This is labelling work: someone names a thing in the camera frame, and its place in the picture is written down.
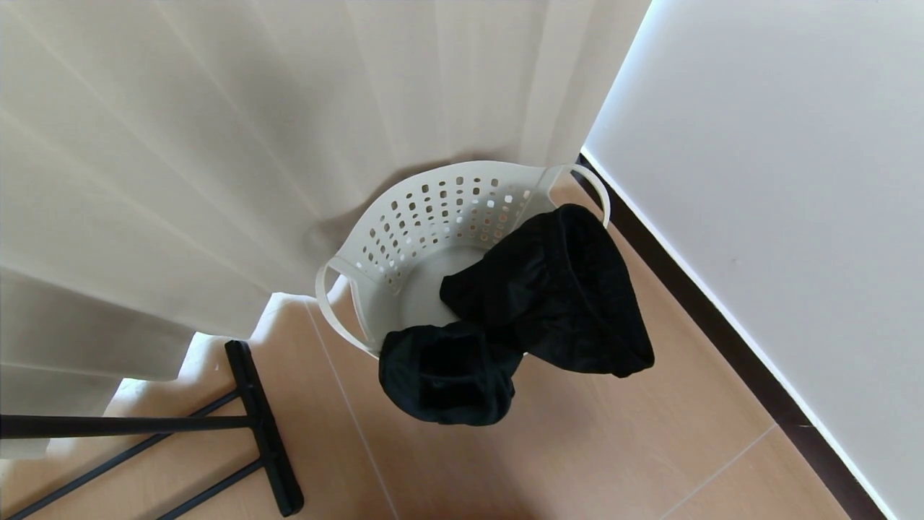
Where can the black shorts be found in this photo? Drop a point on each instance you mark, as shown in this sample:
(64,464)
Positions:
(563,303)

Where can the white laundry basket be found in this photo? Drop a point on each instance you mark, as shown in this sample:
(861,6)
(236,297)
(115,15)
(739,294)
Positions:
(426,217)

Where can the black clothes rack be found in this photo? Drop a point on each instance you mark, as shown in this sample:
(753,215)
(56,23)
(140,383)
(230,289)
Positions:
(266,433)

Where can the black garment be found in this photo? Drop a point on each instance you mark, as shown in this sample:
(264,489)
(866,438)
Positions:
(447,375)

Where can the beige curtain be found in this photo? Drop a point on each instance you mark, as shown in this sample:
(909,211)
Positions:
(216,144)

